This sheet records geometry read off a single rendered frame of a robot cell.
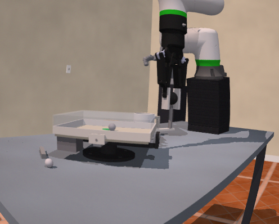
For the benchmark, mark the white ball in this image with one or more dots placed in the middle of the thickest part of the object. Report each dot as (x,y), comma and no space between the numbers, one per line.
(49,162)

